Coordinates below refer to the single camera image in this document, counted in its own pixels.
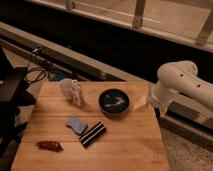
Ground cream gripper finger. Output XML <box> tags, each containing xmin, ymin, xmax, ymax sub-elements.
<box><xmin>133</xmin><ymin>96</ymin><xmax>147</xmax><ymax>110</ymax></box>

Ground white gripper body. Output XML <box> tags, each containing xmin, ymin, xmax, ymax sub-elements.
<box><xmin>147</xmin><ymin>83</ymin><xmax>174</xmax><ymax>117</ymax></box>

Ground dark ceramic bowl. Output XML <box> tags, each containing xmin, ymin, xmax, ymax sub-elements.
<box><xmin>98</xmin><ymin>88</ymin><xmax>130</xmax><ymax>116</ymax></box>

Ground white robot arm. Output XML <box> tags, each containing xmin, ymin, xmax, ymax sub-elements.
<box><xmin>133</xmin><ymin>60</ymin><xmax>213</xmax><ymax>115</ymax></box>

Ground black white striped block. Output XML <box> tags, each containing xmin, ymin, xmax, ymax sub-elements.
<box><xmin>79</xmin><ymin>122</ymin><xmax>106</xmax><ymax>148</ymax></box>

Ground blue sponge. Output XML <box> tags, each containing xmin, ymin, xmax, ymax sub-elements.
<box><xmin>66</xmin><ymin>116</ymin><xmax>88</xmax><ymax>135</ymax></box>

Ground blue object behind table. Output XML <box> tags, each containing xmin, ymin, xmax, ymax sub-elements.
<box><xmin>51</xmin><ymin>73</ymin><xmax>66</xmax><ymax>82</ymax></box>

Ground black chair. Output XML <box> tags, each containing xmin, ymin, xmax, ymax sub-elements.
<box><xmin>0</xmin><ymin>47</ymin><xmax>36</xmax><ymax>159</ymax></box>

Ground black cable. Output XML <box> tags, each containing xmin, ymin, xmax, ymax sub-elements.
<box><xmin>23</xmin><ymin>47</ymin><xmax>56</xmax><ymax>84</ymax></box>

